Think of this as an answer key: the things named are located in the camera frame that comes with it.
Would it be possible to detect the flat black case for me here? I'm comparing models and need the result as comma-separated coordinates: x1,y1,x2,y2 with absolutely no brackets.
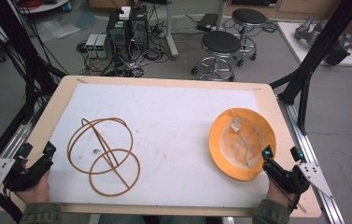
195,12,220,33

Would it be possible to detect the person's right hand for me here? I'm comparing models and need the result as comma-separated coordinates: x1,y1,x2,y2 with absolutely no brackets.
265,179,295,208

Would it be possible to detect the tangle of floor cables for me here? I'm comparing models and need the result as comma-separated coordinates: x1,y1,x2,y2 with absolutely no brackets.
76,18,172,78

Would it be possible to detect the person's left hand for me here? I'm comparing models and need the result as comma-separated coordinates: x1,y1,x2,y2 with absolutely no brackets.
16,170,51,205

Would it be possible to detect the grey power supply unit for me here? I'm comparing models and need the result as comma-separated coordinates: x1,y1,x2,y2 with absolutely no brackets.
85,34,99,59
95,34,111,60

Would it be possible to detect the aluminium rail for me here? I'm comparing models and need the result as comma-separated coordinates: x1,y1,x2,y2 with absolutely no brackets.
0,102,42,213
276,95,346,224

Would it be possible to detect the brown wire hat stand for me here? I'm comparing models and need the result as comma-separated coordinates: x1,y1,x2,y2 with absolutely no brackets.
66,117,142,198

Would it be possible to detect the black computer tower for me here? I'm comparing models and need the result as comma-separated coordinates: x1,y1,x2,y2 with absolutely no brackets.
106,10,132,63
129,6,149,53

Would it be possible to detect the orange bucket hat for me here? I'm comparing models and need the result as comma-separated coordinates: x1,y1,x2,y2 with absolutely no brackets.
208,107,277,182

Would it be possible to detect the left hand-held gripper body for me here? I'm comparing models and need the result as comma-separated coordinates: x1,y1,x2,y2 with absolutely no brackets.
0,154,54,192

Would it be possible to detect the round white table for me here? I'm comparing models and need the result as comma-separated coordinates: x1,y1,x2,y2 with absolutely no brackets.
17,0,71,15

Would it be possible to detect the black metal stand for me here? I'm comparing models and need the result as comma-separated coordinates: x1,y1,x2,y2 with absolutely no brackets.
0,0,69,123
269,0,352,136

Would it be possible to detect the white floor board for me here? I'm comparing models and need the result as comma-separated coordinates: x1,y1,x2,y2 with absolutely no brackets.
276,21,352,68

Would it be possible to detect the clear plastic sheet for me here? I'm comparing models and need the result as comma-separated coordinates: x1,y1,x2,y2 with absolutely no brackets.
35,18,82,42

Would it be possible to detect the white box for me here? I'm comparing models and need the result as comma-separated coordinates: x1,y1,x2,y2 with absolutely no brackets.
119,6,133,21

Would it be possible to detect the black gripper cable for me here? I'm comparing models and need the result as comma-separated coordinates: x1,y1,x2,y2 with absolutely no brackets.
0,175,24,224
269,179,303,217

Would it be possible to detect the black round stool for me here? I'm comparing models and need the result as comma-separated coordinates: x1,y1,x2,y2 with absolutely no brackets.
190,30,243,83
231,7,268,68

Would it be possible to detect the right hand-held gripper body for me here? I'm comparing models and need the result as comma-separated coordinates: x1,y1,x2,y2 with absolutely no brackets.
261,159,335,201

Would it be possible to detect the grey metal post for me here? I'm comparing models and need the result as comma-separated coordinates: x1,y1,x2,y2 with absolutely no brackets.
163,0,180,61
215,0,230,32

